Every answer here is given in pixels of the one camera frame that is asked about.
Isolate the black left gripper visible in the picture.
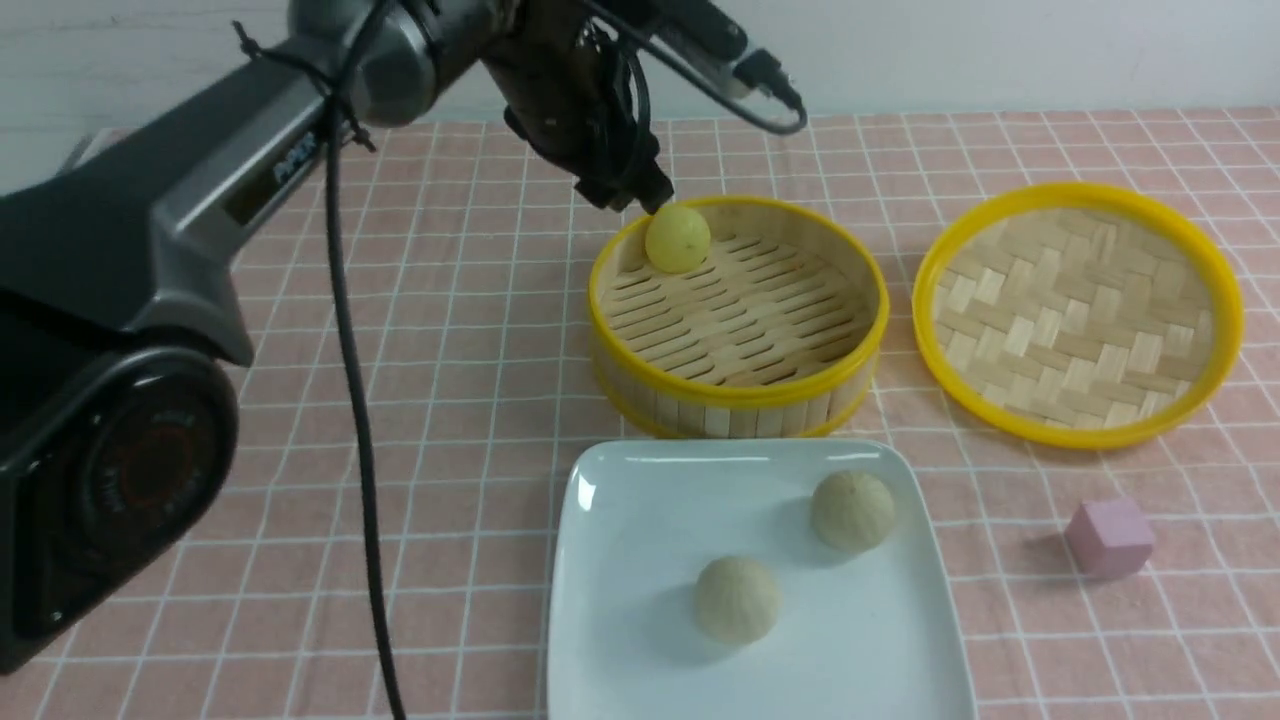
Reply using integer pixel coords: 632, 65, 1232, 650
481, 1, 675, 214

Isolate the yellow steamed bun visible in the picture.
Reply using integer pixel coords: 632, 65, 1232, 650
644, 204, 710, 274

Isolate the white steamed bun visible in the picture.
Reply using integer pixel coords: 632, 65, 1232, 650
694, 555, 782, 647
810, 471, 897, 555

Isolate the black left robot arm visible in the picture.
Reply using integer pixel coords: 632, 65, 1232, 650
3, 1, 671, 675

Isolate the white square plate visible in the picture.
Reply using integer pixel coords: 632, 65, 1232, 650
547, 437, 979, 719

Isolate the yellow-rimmed bamboo steamer basket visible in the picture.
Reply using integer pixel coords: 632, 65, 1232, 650
586, 196, 890, 439

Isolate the yellow-rimmed woven steamer lid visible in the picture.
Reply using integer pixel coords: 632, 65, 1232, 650
911, 182, 1245, 451

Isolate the pink cube block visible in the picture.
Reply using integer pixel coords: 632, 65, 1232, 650
1064, 497, 1155, 580

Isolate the pink checkered tablecloth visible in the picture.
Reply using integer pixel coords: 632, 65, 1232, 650
3, 108, 1279, 719

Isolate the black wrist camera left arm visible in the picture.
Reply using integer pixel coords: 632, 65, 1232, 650
654, 1, 803, 111

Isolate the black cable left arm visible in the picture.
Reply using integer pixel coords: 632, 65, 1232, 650
320, 0, 809, 720

